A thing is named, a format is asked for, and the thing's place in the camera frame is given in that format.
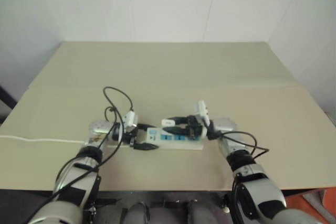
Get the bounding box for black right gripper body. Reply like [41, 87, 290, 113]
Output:
[184, 114, 207, 141]

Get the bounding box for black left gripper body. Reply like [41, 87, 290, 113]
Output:
[121, 126, 140, 147]

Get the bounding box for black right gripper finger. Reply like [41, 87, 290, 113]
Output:
[162, 126, 188, 135]
[164, 115, 188, 123]

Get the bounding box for white power strip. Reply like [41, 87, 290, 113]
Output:
[145, 126, 205, 147]

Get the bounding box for orange object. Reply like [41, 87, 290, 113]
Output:
[285, 187, 336, 224]

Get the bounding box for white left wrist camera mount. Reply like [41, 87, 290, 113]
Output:
[122, 112, 139, 132]

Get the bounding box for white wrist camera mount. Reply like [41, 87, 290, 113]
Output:
[122, 112, 139, 132]
[193, 100, 211, 127]

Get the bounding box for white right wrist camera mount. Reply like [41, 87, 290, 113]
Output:
[193, 100, 211, 127]

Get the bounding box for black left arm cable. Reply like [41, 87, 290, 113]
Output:
[34, 86, 136, 221]

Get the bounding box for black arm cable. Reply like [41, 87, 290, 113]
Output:
[34, 86, 136, 221]
[207, 126, 270, 162]

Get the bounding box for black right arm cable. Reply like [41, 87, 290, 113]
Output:
[207, 126, 270, 162]

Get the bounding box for white power strip cord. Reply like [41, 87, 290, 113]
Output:
[0, 135, 86, 145]

